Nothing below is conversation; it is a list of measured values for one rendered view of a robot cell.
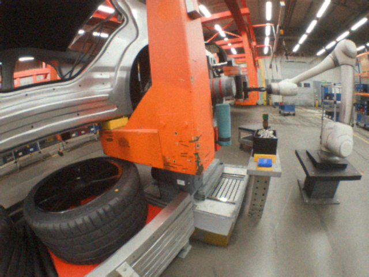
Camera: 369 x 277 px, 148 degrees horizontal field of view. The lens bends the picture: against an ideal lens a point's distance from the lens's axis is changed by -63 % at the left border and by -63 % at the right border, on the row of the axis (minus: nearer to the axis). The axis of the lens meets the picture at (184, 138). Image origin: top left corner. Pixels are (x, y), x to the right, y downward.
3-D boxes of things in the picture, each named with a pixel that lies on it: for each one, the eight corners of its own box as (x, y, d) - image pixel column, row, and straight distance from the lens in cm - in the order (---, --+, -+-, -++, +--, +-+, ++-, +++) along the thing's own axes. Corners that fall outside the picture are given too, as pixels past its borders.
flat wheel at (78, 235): (94, 180, 128) (85, 154, 121) (166, 191, 88) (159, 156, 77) (32, 228, 110) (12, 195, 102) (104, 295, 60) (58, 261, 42)
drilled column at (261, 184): (249, 207, 115) (256, 156, 92) (262, 209, 115) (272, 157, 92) (247, 216, 108) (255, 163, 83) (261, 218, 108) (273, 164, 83)
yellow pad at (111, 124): (117, 125, 101) (116, 118, 101) (130, 124, 90) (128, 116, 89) (100, 130, 95) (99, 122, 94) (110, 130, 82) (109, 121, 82)
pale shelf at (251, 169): (253, 145, 110) (253, 141, 109) (275, 146, 110) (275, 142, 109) (246, 174, 71) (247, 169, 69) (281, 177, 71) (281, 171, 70)
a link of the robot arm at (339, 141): (340, 153, 126) (351, 165, 108) (323, 149, 120) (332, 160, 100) (348, 49, 135) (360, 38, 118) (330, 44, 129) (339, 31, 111)
